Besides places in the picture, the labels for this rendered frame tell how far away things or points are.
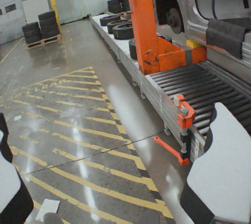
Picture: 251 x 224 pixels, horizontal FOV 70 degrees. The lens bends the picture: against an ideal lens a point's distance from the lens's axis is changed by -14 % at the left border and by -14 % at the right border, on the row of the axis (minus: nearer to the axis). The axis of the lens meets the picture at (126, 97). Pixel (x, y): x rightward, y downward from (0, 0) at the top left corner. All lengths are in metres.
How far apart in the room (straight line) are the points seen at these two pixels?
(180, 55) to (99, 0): 10.76
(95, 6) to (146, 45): 10.74
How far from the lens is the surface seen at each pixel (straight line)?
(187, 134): 1.42
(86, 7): 12.33
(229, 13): 2.19
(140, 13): 1.72
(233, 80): 2.20
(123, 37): 4.25
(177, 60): 1.95
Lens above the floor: 1.30
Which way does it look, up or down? 30 degrees down
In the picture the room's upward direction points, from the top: 10 degrees counter-clockwise
